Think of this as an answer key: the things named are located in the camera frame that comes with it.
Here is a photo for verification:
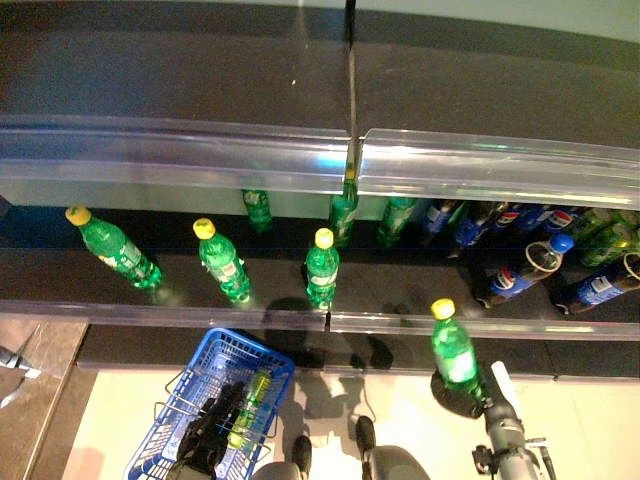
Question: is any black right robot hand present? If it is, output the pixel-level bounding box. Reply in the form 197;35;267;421
430;360;524;426

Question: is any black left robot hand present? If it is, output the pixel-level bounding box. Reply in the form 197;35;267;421
175;382;247;474

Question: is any blue plastic shopping basket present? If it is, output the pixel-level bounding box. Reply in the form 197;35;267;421
123;327;297;480

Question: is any grey right robot leg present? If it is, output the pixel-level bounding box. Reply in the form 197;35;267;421
354;415;431;480

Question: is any black base shelf plinth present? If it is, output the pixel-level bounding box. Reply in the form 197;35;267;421
77;323;640;384

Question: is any dark cola bottle blue label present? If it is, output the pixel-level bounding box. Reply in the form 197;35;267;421
548;252;640;316
422;198;459;239
522;203;549;236
472;233;576;310
447;202;494;261
492;202;526;236
544;205;576;239

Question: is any dark metal shelf board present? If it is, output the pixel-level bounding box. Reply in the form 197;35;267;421
0;0;640;151
0;197;640;326

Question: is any green soda can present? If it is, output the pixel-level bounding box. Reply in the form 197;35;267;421
577;227;634;269
572;207;614;241
609;208;640;236

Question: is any black shelf upright strip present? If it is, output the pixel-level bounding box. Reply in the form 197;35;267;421
343;0;359;49

